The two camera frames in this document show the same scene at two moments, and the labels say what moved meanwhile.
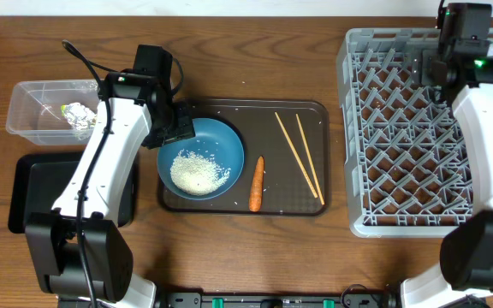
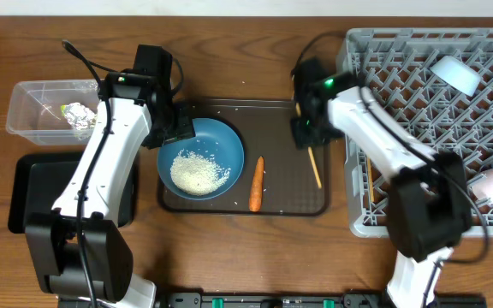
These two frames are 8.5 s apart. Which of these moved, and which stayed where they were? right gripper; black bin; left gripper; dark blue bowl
Moved: right gripper
Stayed: left gripper; black bin; dark blue bowl
